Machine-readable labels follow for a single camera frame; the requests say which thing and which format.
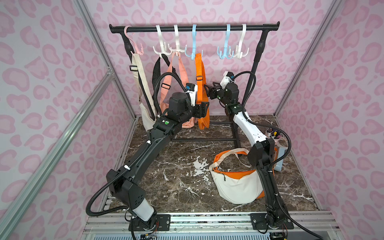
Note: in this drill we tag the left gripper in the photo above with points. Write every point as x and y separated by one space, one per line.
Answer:
202 108

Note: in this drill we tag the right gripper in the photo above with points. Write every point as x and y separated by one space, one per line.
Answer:
213 91

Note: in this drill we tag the small orange sling bag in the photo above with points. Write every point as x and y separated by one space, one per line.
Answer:
204 123

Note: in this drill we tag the pink shoulder bag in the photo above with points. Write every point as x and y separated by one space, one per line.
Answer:
168 87

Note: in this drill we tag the large orange crescent bag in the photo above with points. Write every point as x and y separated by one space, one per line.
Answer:
237 174

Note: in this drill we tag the cream white crescent bag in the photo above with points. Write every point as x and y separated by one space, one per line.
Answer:
237 186

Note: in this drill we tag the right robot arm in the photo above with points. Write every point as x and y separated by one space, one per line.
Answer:
263 147

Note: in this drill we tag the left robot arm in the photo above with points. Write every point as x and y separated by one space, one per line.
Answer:
124 183

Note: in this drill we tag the light blue hook right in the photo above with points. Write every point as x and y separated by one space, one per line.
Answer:
226 52

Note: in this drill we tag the light blue hook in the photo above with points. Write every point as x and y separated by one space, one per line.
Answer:
226 52
193 53

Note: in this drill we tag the white plastic hook right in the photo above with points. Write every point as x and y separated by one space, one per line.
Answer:
238 50

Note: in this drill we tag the white plastic hook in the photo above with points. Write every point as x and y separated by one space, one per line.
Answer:
238 50
178 50
162 43

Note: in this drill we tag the black sling bag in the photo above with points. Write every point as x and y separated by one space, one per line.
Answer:
155 77

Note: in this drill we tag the light blue hook left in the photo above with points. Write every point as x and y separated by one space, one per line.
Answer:
193 53

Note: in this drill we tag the pink plastic hook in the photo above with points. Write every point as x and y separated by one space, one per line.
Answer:
135 48

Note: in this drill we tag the pink pen cup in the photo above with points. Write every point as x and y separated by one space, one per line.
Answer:
275 134

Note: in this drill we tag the black garment rack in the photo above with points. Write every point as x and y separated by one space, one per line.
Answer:
266 28

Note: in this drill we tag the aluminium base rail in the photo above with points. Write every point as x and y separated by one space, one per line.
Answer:
303 225

